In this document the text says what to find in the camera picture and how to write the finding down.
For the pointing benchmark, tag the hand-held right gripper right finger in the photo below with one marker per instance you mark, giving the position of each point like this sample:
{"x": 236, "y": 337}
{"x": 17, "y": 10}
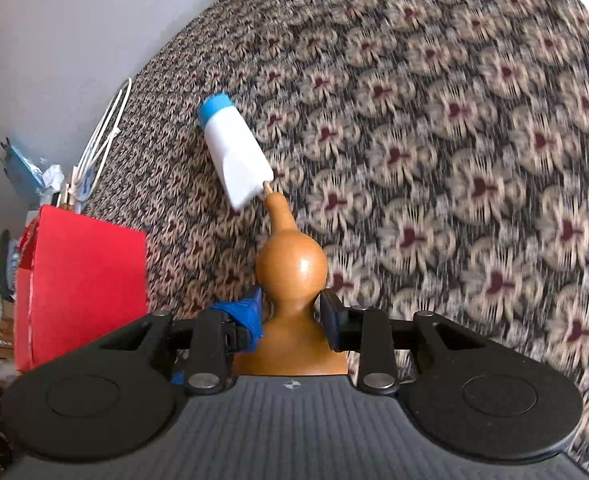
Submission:
{"x": 332, "y": 325}

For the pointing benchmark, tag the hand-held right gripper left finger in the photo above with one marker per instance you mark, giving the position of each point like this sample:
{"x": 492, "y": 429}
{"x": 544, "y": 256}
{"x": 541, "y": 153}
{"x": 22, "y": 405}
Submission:
{"x": 247, "y": 317}

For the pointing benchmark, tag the brown gourd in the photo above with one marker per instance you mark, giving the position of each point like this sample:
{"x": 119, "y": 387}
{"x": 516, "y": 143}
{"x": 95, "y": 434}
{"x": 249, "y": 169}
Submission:
{"x": 292, "y": 270}

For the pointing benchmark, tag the red cardboard box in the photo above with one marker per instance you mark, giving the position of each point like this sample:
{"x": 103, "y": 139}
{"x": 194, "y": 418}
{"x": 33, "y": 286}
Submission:
{"x": 84, "y": 280}

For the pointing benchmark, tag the white bottle with blue cap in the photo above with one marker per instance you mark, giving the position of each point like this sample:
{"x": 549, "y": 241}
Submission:
{"x": 234, "y": 152}

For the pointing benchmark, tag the floral patterned tablecloth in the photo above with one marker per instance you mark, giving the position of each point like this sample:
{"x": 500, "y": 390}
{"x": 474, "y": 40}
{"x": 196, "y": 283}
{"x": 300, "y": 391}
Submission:
{"x": 449, "y": 160}

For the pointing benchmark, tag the white crumpled tissue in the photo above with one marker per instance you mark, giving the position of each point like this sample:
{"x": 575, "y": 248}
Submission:
{"x": 53, "y": 177}

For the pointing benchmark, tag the blue plastic bag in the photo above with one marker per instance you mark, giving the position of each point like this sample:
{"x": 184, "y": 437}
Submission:
{"x": 22, "y": 170}

